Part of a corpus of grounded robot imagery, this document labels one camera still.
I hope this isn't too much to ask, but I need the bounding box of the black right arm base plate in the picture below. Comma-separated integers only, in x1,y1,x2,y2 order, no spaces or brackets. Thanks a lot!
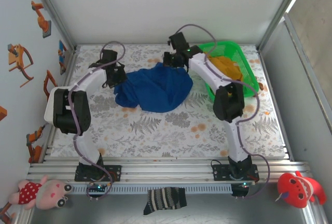
212,164,260,183

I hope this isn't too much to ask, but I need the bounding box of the white tissue box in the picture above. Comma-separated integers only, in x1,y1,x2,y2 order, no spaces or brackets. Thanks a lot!
44,87,59,127

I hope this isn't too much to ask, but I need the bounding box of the orange machine wall sticker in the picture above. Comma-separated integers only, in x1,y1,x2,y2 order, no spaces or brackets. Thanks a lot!
7,44,34,88

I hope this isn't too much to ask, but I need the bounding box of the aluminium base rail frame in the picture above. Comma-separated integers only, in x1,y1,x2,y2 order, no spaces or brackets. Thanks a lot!
25,156,312,183

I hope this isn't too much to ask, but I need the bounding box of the white slotted cable duct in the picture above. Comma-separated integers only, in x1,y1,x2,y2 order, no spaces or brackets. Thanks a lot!
70,184,233,195

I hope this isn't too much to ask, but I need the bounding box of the blue t-shirt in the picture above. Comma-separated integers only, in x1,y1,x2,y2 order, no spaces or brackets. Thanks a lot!
113,62,194,113

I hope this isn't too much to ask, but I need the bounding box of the red plush monster toy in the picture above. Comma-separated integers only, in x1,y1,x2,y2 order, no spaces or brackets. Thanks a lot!
274,171,327,209

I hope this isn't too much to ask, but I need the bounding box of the green plastic basket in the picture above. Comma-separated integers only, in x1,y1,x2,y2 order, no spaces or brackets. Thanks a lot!
198,40,260,99

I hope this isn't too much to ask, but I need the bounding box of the orange bar wall sticker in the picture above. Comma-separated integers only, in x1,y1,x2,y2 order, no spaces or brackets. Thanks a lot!
0,202,16,222

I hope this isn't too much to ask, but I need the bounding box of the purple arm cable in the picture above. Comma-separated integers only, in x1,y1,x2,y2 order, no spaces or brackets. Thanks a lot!
67,41,127,200
175,24,271,199

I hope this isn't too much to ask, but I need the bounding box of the pink plush pig toy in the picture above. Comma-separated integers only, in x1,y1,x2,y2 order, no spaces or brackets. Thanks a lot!
7,174,74,211

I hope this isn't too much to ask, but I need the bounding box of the aluminium frame post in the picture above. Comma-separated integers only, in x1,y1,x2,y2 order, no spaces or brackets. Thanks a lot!
27,0,78,53
258,0,312,51

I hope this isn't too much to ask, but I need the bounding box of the black striped sock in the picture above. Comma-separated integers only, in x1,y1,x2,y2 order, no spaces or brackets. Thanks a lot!
143,187,187,216

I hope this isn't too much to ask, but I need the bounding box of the blue and orange wall sticker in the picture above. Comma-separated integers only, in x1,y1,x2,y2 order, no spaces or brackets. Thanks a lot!
58,39,68,76

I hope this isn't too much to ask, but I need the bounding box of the yellow garment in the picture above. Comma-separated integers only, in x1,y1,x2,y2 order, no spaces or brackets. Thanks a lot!
207,55,244,82

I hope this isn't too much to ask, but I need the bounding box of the floral print table mat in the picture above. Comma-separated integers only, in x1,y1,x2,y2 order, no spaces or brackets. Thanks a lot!
50,44,286,158

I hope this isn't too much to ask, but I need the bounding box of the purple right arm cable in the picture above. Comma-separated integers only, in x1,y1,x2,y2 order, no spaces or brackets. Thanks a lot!
175,24,271,199

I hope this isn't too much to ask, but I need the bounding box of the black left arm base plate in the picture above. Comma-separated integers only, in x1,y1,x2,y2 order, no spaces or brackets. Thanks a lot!
74,164,122,183

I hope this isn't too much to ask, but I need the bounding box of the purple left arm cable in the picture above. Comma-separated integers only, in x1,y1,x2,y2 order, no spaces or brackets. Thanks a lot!
67,41,127,200

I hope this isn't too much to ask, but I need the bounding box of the orange curved wall sticker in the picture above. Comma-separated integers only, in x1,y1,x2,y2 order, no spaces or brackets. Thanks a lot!
43,69,58,102

